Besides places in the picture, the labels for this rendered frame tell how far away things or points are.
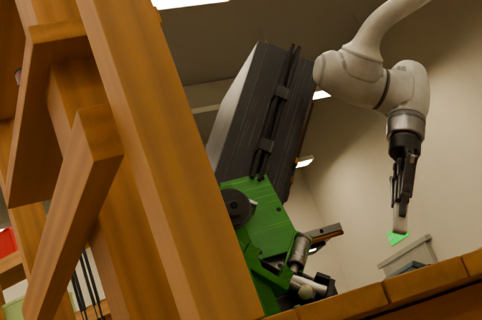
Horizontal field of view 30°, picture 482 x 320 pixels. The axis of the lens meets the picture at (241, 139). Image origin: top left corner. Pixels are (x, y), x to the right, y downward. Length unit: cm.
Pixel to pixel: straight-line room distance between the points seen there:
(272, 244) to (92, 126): 69
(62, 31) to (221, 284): 65
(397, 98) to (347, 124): 958
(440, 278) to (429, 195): 927
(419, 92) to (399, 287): 90
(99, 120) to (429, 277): 54
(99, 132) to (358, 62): 87
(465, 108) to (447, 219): 138
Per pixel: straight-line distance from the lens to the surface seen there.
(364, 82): 209
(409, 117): 210
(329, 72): 207
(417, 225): 1092
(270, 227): 196
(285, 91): 213
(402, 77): 214
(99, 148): 136
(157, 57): 133
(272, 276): 162
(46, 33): 167
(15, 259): 516
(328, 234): 214
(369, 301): 129
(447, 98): 1004
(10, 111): 276
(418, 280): 133
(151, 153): 126
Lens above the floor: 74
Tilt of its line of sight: 17 degrees up
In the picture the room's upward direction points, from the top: 21 degrees counter-clockwise
